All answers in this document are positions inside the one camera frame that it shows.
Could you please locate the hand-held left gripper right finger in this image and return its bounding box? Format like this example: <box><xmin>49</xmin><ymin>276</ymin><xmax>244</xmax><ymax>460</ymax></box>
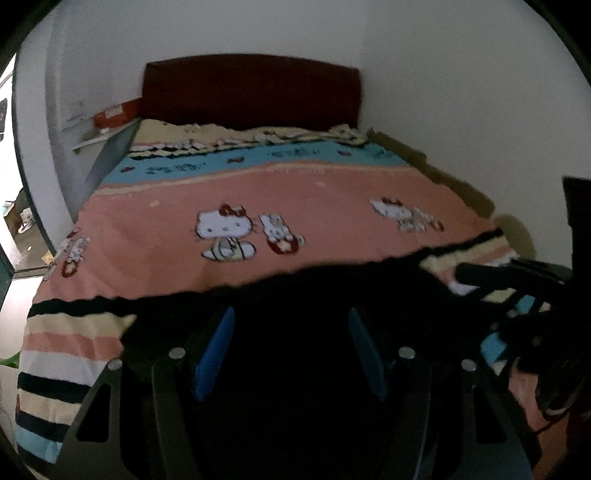
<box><xmin>348</xmin><ymin>307</ymin><xmax>541</xmax><ymax>480</ymax></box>

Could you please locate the dark green door frame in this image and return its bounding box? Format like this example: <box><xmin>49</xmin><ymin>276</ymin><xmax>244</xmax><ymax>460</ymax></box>
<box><xmin>0</xmin><ymin>53</ymin><xmax>61</xmax><ymax>289</ymax></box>

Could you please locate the grey slanted board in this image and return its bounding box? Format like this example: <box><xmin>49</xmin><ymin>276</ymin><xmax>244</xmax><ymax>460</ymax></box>
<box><xmin>84</xmin><ymin>123</ymin><xmax>140</xmax><ymax>191</ymax></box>

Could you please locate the black hooded jacket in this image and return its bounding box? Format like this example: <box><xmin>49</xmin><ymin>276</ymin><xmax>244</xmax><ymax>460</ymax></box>
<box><xmin>121</xmin><ymin>259</ymin><xmax>580</xmax><ymax>480</ymax></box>

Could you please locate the dark red bed headboard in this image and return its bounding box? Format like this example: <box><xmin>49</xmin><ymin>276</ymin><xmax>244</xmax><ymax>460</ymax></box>
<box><xmin>140</xmin><ymin>54</ymin><xmax>361</xmax><ymax>134</ymax></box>

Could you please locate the olive green mattress pad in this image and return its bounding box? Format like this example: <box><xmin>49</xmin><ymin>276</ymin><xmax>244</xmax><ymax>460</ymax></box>
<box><xmin>367</xmin><ymin>129</ymin><xmax>496</xmax><ymax>215</ymax></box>

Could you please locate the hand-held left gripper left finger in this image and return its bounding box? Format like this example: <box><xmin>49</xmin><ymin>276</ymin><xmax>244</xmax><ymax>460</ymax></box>
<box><xmin>51</xmin><ymin>307</ymin><xmax>236</xmax><ymax>480</ymax></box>

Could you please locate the olive green cushion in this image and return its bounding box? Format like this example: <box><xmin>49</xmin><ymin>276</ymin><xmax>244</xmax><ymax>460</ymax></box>
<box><xmin>496</xmin><ymin>215</ymin><xmax>539</xmax><ymax>261</ymax></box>

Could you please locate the pink printed blanket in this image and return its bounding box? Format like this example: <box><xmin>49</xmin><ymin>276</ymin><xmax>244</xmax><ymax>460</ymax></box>
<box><xmin>14</xmin><ymin>117</ymin><xmax>555</xmax><ymax>469</ymax></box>

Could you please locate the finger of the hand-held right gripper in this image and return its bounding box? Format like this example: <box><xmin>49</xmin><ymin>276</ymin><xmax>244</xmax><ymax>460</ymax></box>
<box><xmin>455</xmin><ymin>262</ymin><xmax>557</xmax><ymax>302</ymax></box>
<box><xmin>508</xmin><ymin>257</ymin><xmax>575</xmax><ymax>284</ymax></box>

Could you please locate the white wall shelf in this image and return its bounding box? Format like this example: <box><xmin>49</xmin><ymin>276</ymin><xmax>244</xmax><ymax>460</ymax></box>
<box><xmin>71</xmin><ymin>121</ymin><xmax>139</xmax><ymax>154</ymax></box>

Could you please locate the orange box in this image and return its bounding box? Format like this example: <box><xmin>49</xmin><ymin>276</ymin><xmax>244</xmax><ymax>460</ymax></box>
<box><xmin>93</xmin><ymin>99</ymin><xmax>142</xmax><ymax>132</ymax></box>

